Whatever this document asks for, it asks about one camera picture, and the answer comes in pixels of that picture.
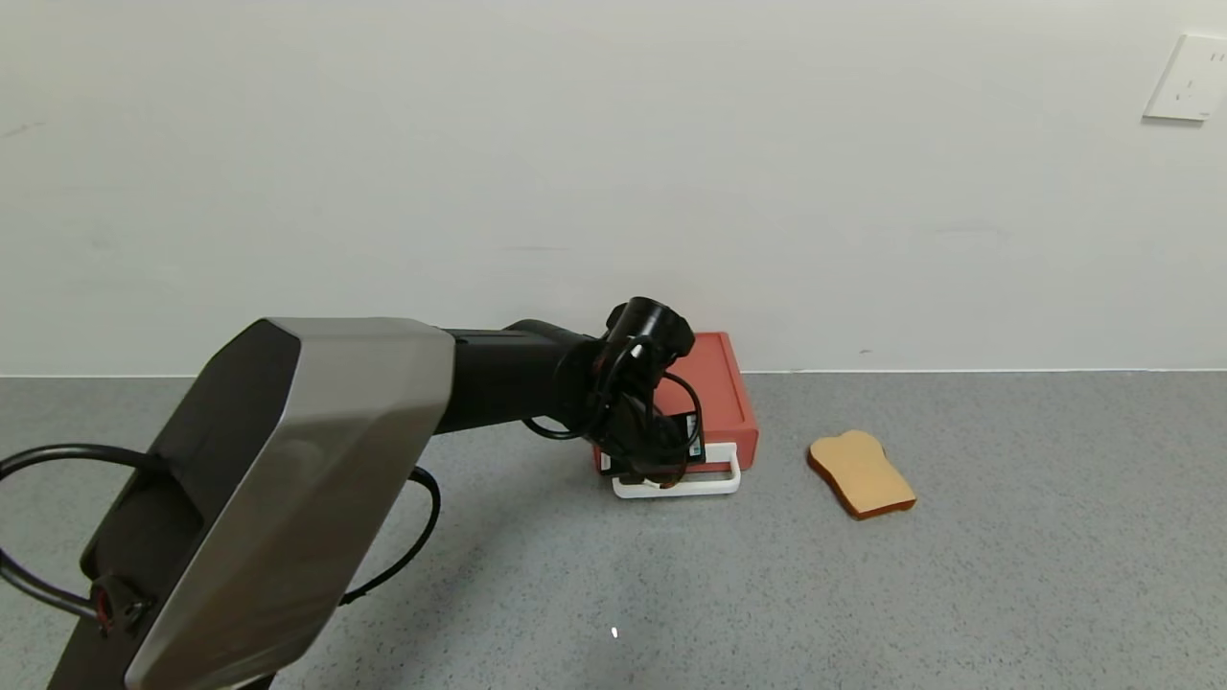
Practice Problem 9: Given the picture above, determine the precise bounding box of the red drawer housing box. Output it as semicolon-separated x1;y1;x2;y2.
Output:
592;332;760;475

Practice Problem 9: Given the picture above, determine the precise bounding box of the toast bread slice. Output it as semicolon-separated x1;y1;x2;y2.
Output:
807;429;917;521

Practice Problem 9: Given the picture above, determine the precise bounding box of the white wall socket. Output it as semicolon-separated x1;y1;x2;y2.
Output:
1141;34;1227;124

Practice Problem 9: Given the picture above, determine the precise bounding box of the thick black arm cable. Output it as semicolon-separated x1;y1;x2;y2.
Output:
0;444;443;633

